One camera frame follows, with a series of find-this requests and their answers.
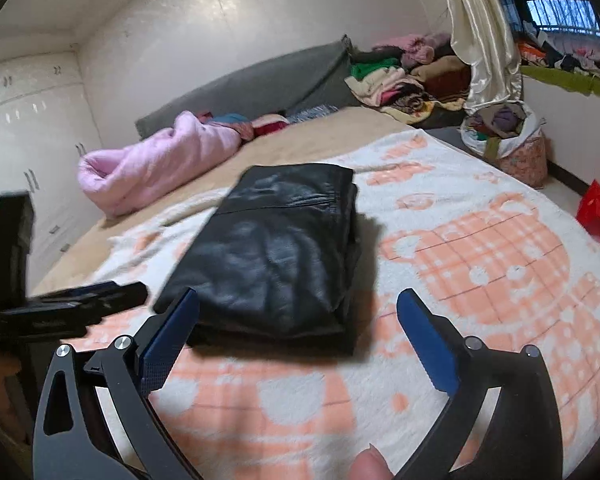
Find black leather jacket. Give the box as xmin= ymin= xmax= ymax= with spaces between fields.
xmin=154 ymin=162 xmax=361 ymax=353

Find floral bag of clothes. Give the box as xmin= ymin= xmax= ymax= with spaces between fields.
xmin=460 ymin=101 xmax=548 ymax=188

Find pile of folded clothes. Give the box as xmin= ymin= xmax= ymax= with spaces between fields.
xmin=343 ymin=32 xmax=471 ymax=129

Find clothes on window sill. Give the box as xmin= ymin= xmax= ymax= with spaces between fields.
xmin=517 ymin=21 xmax=600 ymax=78

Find person's left hand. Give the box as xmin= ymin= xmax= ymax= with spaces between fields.
xmin=0 ymin=351 xmax=29 ymax=444

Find person's right hand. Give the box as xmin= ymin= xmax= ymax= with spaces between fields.
xmin=348 ymin=444 xmax=393 ymax=480

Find white and orange bear blanket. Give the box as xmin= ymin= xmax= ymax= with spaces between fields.
xmin=89 ymin=131 xmax=600 ymax=479

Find pink quilted duvet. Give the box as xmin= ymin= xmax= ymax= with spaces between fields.
xmin=78 ymin=110 xmax=242 ymax=218

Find white wardrobe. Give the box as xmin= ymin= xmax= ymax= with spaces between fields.
xmin=0 ymin=52 xmax=102 ymax=289

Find tan bed sheet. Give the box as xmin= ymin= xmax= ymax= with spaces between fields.
xmin=33 ymin=106 xmax=408 ymax=295

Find red and white pillow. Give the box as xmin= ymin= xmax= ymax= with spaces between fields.
xmin=251 ymin=114 xmax=289 ymax=138

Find grey padded headboard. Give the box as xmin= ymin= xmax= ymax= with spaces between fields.
xmin=135 ymin=36 xmax=358 ymax=139

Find cream satin curtain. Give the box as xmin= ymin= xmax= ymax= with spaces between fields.
xmin=446 ymin=0 xmax=522 ymax=114

